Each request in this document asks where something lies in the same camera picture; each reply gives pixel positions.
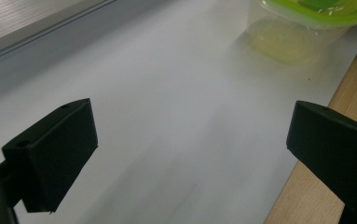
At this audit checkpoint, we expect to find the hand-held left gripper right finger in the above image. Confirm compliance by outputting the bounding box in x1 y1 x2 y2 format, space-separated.
285 100 357 224

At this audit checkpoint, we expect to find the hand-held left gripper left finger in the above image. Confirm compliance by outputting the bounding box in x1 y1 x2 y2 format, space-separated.
1 98 100 215

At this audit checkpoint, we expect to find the green plastic container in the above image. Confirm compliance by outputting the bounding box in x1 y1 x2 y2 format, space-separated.
240 0 357 65

